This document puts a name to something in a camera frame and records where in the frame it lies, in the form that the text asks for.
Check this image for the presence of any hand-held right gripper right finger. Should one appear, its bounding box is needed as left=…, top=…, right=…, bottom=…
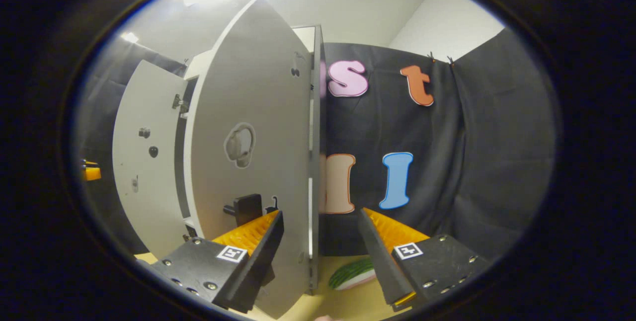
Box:
left=358, top=207, right=492, bottom=312

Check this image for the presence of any grey cabinet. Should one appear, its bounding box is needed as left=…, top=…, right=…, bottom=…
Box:
left=171, top=25, right=327, bottom=295

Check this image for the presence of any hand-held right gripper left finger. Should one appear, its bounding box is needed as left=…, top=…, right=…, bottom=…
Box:
left=137, top=210, right=285, bottom=313

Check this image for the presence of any watermelon slice toy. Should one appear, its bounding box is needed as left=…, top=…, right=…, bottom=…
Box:
left=328, top=257, right=377, bottom=291

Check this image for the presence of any cabinet door with headphone sticker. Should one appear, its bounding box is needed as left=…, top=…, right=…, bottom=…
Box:
left=184, top=0, right=315, bottom=319

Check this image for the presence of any cabinet door with camera sticker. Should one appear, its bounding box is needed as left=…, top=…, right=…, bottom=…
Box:
left=112, top=59, right=199, bottom=260

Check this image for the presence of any black backdrop cloth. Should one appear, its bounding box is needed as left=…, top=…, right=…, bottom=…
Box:
left=75, top=28, right=562, bottom=262

